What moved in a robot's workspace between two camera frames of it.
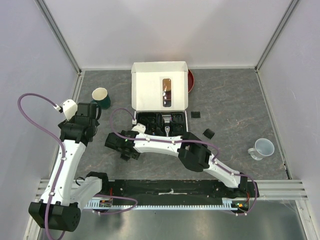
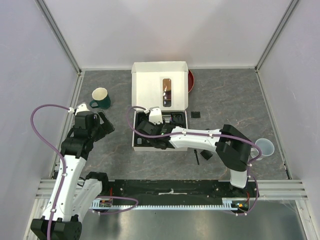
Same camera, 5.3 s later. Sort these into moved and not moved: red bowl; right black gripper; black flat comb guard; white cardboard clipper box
Moved: right black gripper
Not moved: white cardboard clipper box; red bowl; black flat comb guard
